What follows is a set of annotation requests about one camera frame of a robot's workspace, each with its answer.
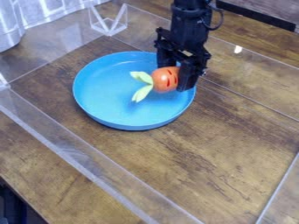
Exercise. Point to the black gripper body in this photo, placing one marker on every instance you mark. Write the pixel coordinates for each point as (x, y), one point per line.
(189, 32)

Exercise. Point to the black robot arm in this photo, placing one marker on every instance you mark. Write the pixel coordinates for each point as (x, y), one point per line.
(191, 3)

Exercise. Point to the orange toy carrot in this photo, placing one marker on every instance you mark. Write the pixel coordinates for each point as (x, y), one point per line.
(161, 81)

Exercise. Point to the blue round tray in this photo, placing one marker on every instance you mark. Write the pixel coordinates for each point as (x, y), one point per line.
(103, 89)

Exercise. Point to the dark bar at back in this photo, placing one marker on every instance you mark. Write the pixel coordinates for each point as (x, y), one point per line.
(279, 13)

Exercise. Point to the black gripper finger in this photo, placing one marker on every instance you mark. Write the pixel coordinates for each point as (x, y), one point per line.
(166, 58)
(193, 68)

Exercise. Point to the white patterned curtain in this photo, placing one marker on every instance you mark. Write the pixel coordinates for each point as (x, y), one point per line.
(23, 14)

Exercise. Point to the clear acrylic triangular stand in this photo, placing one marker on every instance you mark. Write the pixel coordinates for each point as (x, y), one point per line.
(105, 25)

